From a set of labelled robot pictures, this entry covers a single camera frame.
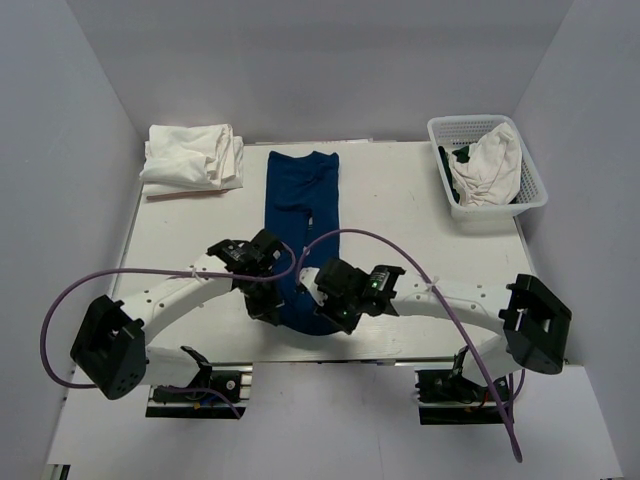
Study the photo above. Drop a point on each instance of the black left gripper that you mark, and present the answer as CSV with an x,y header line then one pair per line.
x,y
266,309

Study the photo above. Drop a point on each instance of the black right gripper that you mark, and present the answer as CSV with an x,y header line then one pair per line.
x,y
325,307

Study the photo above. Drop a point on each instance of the blue Mickey print t-shirt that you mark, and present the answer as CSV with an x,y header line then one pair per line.
x,y
301,204

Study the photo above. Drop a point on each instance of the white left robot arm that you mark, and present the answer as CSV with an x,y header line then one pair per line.
x,y
113,346

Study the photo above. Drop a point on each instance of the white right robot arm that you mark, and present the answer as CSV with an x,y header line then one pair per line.
x,y
529,324

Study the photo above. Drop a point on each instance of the folded white t-shirt lower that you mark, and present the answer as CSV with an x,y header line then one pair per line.
x,y
230,177

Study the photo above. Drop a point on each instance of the dark green garment in basket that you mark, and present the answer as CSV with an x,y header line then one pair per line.
x,y
459,156

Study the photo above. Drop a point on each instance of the crumpled white t-shirt in basket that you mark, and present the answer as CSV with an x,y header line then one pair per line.
x,y
493,174

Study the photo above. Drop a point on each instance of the white plastic laundry basket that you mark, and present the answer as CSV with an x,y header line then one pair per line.
x,y
451,133

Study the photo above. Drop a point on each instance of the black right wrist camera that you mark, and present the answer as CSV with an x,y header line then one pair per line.
x,y
382,282

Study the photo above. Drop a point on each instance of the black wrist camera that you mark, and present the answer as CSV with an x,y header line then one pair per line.
x,y
255,257
382,282

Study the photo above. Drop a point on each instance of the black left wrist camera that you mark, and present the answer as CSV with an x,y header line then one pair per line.
x,y
255,257

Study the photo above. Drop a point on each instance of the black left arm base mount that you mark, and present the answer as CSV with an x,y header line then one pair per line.
x,y
224,395

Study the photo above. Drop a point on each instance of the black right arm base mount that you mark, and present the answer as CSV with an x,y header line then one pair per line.
x,y
444,400

